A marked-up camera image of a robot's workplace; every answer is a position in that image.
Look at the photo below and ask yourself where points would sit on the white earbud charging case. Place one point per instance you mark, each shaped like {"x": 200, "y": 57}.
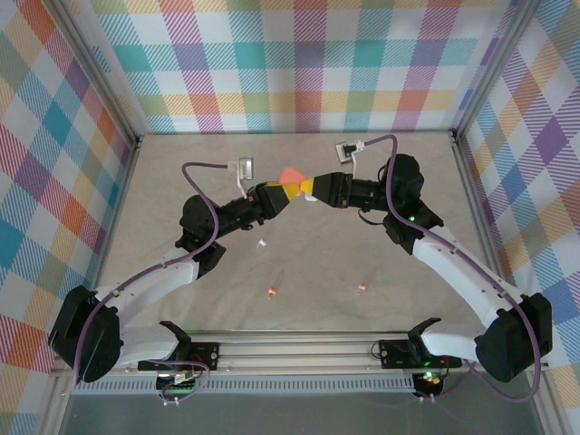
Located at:
{"x": 311, "y": 198}

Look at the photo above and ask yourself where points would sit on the orange earbud charging case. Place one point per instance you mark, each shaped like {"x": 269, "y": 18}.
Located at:
{"x": 292, "y": 175}

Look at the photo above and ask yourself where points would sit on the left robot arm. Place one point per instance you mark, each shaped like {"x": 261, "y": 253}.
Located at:
{"x": 149, "y": 281}

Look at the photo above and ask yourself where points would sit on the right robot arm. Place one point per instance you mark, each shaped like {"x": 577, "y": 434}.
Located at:
{"x": 457, "y": 267}

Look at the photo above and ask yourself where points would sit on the grey metal panel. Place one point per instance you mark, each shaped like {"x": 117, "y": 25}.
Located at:
{"x": 294, "y": 417}

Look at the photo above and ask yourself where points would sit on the aluminium frame rail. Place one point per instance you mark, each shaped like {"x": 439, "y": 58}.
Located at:
{"x": 470, "y": 179}
{"x": 127, "y": 167}

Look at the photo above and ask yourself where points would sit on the black left arm base bracket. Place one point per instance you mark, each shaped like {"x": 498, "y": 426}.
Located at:
{"x": 204, "y": 353}

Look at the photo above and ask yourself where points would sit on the wide aluminium base rail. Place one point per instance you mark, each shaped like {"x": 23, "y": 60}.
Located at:
{"x": 299, "y": 355}

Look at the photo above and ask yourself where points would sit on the black right arm base bracket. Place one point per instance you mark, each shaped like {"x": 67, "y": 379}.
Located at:
{"x": 394, "y": 353}

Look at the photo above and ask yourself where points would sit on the aluminium frame post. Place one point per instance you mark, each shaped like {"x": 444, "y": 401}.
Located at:
{"x": 495, "y": 68}
{"x": 102, "y": 68}

